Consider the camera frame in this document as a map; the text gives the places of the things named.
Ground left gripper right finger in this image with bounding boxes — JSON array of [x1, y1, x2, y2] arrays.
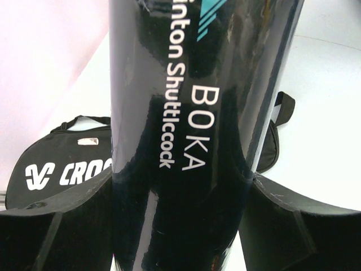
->
[[239, 173, 360, 270]]

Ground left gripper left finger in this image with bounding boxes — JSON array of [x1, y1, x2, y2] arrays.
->
[[1, 168, 113, 270]]

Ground black shuttlecock tube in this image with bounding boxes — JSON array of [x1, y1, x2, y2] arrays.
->
[[109, 1, 303, 270]]

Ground black racket bag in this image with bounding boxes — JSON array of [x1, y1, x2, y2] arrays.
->
[[5, 90, 296, 211]]

